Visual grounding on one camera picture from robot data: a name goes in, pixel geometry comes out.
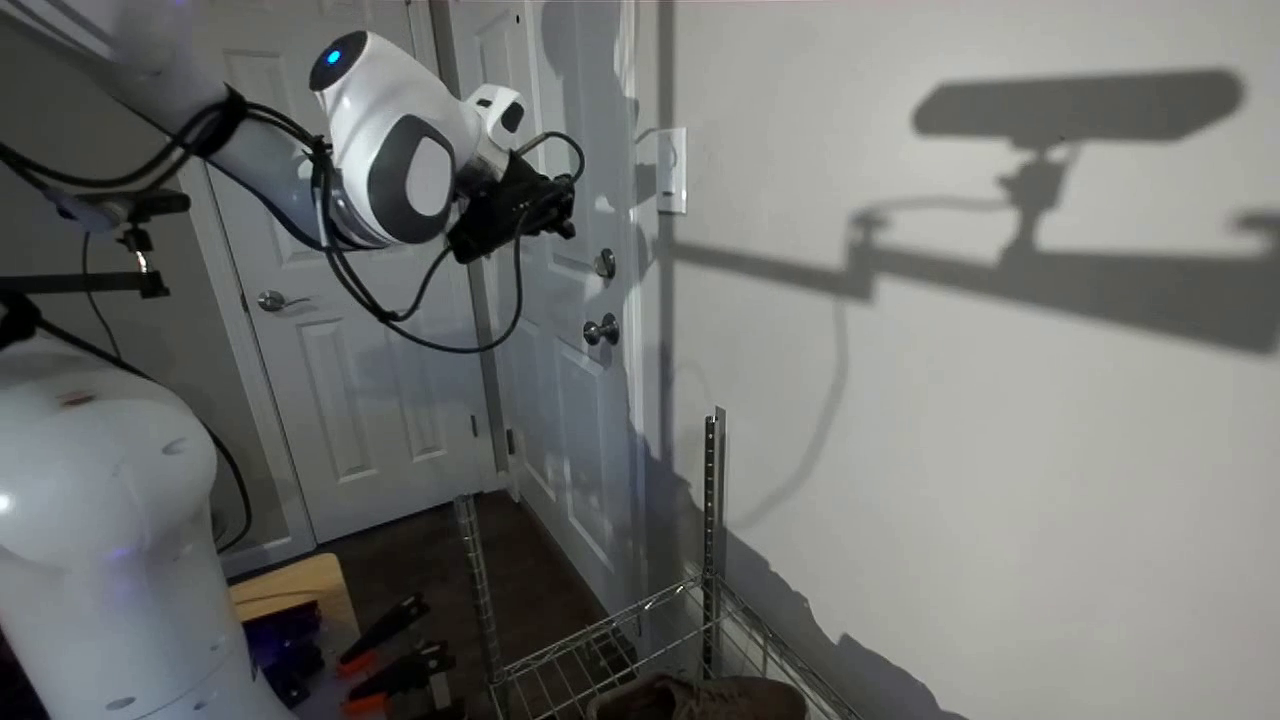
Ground silver deadbolt lock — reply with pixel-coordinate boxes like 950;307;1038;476
592;246;618;283

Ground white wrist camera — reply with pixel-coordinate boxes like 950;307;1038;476
468;84;528;149

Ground white wire shoe rack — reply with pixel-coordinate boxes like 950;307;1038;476
458;406;840;720

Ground silver door knob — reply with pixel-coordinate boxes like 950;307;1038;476
585;310;620;347

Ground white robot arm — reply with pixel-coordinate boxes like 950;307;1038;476
0;0;581;720

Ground white front door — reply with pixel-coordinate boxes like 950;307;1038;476
449;0;645;606

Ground white closet door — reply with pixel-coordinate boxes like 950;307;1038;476
198;0;493;538

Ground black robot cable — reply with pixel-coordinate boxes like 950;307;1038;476
0;84;592;359

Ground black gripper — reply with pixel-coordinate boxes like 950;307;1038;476
449;156;578;265

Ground wooden board on floor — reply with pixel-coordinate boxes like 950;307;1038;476
228;552;359;655

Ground black orange clamps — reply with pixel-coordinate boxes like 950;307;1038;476
243;592;465;720

